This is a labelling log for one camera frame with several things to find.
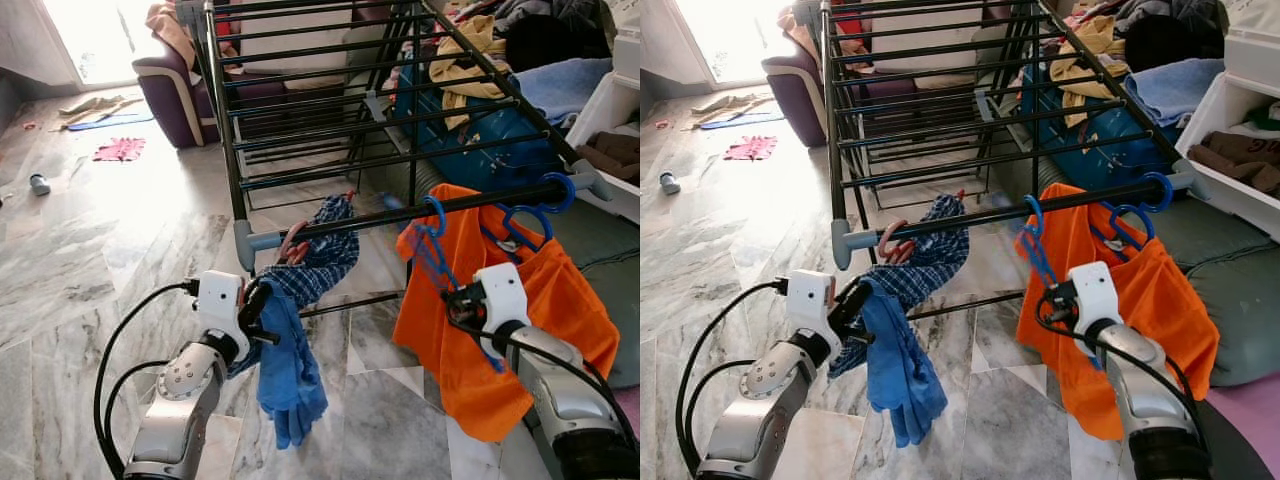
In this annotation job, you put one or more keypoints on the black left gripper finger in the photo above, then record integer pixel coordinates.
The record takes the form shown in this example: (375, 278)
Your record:
(866, 291)
(268, 340)
(863, 339)
(266, 291)

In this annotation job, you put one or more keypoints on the blue flat mat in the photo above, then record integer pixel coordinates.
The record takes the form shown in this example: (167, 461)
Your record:
(110, 122)
(745, 120)

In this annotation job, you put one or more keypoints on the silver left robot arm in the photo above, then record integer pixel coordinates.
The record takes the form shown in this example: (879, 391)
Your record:
(770, 400)
(180, 400)

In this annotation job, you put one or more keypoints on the mustard yellow garment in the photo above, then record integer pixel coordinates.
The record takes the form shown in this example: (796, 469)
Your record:
(465, 75)
(1080, 70)

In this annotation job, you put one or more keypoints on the blue plastic hanger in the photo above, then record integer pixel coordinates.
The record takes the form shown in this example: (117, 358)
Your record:
(1168, 192)
(572, 192)
(428, 262)
(1040, 262)

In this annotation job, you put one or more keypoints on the tan blanket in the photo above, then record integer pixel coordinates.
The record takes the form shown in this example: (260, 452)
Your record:
(170, 30)
(800, 35)

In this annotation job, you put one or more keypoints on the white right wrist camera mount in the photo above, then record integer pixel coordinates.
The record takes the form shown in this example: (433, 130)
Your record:
(500, 295)
(1095, 295)

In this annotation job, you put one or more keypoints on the white storage box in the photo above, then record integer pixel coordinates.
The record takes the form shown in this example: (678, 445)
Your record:
(600, 105)
(1215, 115)

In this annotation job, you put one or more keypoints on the light blue towel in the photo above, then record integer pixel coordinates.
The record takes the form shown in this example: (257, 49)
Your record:
(565, 85)
(1175, 90)

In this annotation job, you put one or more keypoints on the pink fabric cover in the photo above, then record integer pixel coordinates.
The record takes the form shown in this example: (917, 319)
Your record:
(630, 405)
(1250, 420)

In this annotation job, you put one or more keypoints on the black metal drying rack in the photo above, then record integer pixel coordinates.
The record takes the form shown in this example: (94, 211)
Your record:
(985, 216)
(380, 219)

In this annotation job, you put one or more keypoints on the brown folded clothes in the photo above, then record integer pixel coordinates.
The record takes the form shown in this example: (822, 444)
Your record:
(615, 150)
(1240, 155)

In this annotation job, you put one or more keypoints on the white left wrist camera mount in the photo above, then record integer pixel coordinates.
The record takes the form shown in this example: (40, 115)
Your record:
(220, 300)
(810, 300)

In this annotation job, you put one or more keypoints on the dark grey clothes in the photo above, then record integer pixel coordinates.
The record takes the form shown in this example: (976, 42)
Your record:
(550, 40)
(1160, 40)

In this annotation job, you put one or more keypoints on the pink cloth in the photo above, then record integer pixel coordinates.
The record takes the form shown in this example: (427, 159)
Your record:
(120, 150)
(750, 148)

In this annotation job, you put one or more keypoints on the beige cloth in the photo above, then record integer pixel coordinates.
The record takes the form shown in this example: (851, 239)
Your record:
(90, 105)
(720, 103)

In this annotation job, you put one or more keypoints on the blue checked garment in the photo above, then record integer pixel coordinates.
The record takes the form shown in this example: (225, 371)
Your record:
(935, 250)
(325, 255)

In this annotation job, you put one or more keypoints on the dark green sofa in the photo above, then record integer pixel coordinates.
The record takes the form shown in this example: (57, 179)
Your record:
(1240, 290)
(615, 260)

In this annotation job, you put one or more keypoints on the orange garment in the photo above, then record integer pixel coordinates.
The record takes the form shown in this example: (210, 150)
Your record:
(560, 300)
(1160, 300)

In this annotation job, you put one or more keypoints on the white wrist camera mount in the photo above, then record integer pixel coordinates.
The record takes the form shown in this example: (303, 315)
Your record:
(500, 295)
(1095, 295)
(220, 300)
(810, 300)

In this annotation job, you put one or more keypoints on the blue bag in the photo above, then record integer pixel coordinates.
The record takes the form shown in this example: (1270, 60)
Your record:
(500, 150)
(1110, 140)

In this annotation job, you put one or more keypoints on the purple armchair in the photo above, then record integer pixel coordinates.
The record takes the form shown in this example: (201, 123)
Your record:
(175, 95)
(800, 95)

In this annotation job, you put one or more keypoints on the pink plastic hanger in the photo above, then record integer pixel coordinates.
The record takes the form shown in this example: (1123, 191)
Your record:
(885, 243)
(283, 245)

